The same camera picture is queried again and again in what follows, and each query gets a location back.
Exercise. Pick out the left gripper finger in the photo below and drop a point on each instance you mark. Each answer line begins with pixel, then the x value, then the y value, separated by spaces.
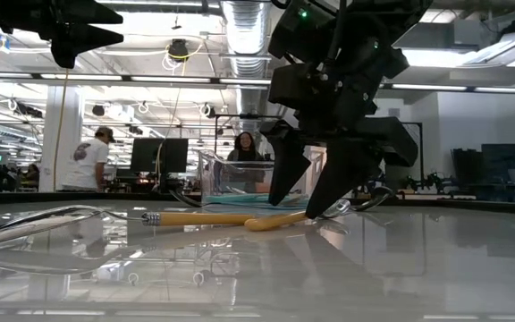
pixel 87 38
pixel 92 13

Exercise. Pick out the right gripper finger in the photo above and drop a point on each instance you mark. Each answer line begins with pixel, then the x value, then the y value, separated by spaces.
pixel 289 174
pixel 342 179

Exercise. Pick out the black tabletop robot arm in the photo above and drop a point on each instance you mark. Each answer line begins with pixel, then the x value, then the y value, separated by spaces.
pixel 432 181

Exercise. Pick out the clear plastic bin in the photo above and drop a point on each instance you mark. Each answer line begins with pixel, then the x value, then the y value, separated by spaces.
pixel 222 179

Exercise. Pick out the black ceiling device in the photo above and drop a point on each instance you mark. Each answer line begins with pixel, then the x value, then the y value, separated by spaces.
pixel 178 49

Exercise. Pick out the white pillar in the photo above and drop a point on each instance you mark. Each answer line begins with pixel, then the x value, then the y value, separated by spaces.
pixel 49 143

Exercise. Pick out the black monitor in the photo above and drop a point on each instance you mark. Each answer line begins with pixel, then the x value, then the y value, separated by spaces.
pixel 159 154

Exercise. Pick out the black equipment rack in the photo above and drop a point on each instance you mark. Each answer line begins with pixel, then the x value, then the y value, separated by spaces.
pixel 499 165

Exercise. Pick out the frame light bar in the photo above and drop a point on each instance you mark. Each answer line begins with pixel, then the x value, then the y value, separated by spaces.
pixel 172 80

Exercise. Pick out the silver ventilation duct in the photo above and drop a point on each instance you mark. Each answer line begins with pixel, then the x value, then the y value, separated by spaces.
pixel 246 36

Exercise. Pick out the black metal table frame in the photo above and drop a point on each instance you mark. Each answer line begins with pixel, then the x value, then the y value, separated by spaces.
pixel 105 197

